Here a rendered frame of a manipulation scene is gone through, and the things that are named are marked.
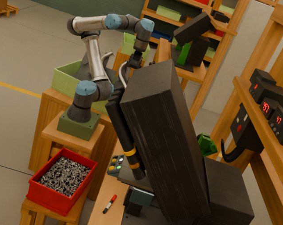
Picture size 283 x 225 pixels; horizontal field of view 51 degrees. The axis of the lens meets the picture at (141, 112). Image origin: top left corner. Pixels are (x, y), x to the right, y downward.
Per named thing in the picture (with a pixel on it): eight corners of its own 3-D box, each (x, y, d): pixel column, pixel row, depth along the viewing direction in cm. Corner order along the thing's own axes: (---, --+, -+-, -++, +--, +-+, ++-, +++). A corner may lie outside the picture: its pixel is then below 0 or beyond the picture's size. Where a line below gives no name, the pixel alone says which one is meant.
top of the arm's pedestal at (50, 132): (40, 136, 181) (41, 131, 179) (60, 114, 210) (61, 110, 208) (90, 155, 181) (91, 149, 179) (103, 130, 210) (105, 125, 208)
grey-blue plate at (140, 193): (124, 212, 138) (133, 189, 132) (125, 209, 140) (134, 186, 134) (143, 218, 139) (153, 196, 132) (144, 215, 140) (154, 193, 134)
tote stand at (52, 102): (27, 168, 268) (41, 91, 233) (57, 142, 314) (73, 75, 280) (95, 201, 260) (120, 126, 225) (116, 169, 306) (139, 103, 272)
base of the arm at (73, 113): (63, 117, 182) (66, 103, 178) (71, 107, 196) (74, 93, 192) (87, 125, 183) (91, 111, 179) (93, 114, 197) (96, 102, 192)
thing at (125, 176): (115, 182, 124) (118, 177, 122) (122, 160, 138) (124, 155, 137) (204, 211, 125) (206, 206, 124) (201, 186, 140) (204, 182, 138)
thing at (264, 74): (255, 90, 139) (262, 77, 136) (248, 80, 153) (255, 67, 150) (269, 95, 139) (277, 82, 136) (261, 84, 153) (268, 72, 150)
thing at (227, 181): (176, 259, 125) (209, 200, 110) (176, 207, 152) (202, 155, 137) (216, 272, 126) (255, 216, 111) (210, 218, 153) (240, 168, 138)
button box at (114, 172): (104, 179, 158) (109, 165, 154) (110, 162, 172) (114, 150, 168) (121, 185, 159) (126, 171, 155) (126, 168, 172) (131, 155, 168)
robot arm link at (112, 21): (57, 15, 181) (114, 8, 150) (72, 17, 189) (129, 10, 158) (58, 35, 183) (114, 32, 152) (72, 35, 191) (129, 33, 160)
